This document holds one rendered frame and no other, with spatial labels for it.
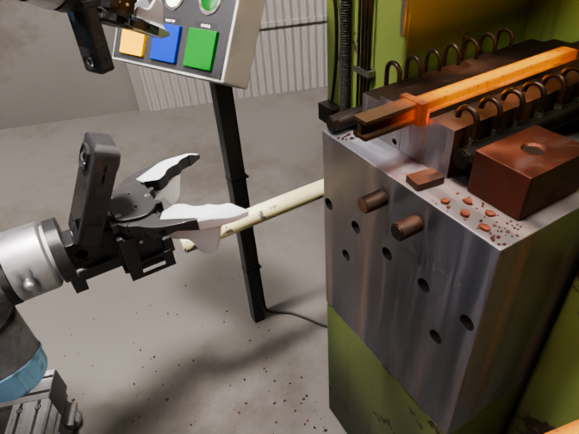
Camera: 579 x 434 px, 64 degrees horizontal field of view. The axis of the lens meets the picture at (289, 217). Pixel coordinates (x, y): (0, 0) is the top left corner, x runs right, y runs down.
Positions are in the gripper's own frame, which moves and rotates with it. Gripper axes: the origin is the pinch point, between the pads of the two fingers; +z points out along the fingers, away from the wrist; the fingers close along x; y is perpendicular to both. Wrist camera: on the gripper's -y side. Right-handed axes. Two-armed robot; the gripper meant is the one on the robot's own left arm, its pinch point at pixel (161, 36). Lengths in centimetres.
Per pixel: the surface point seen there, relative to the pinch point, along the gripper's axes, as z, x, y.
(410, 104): 4.3, -46.5, -2.7
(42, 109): 117, 233, -44
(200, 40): 9.6, 0.1, 1.8
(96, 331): 41, 55, -99
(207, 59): 9.6, -2.6, -1.7
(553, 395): 33, -78, -45
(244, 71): 16.1, -7.0, -2.0
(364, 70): 29.5, -26.6, 4.0
